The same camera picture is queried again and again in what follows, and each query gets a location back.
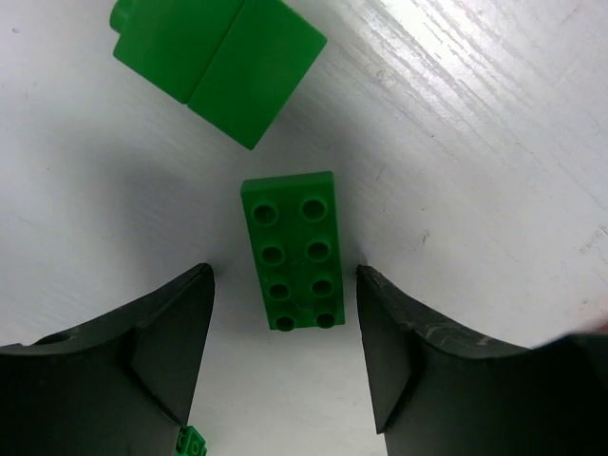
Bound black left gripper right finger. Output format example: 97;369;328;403
356;266;607;455

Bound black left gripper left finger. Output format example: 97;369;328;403
1;264;215;455

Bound small green lego brick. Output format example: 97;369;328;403
174;426;207;456

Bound green tall lego block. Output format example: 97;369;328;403
109;0;327;150

